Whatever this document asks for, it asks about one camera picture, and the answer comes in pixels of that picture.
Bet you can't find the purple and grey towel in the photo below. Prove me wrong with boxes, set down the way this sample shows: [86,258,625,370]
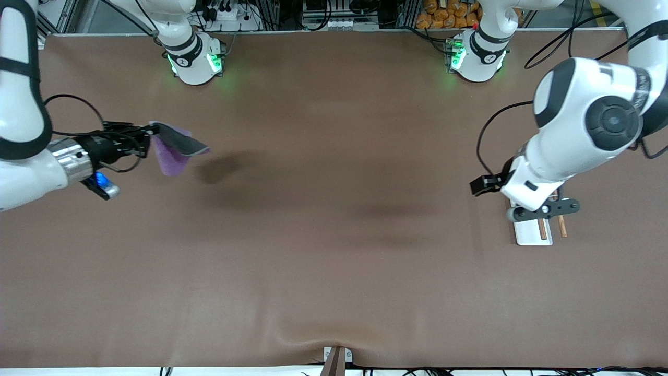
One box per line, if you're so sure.
[149,121,211,177]

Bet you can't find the white power strip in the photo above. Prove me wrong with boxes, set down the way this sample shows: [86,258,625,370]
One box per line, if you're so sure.
[201,4,261,31]

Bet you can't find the orange snack packets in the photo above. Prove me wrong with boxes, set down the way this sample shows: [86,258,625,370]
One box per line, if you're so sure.
[416,0,483,30]

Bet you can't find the brown table mat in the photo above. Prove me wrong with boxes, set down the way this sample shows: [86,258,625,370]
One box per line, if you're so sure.
[0,30,668,369]

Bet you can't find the grey metal equipment shelf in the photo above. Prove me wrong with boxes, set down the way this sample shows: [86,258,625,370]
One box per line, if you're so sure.
[302,0,380,31]

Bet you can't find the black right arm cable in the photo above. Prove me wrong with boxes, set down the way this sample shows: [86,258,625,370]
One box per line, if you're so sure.
[43,94,144,174]

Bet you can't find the white rack base plate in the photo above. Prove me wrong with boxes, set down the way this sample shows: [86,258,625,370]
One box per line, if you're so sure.
[514,219,554,246]

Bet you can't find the aluminium frame profile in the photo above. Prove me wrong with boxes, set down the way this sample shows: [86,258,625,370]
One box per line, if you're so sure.
[37,0,79,37]

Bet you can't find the grey metal mount bracket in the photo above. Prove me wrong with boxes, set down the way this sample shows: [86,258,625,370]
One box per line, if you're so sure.
[319,346,353,376]

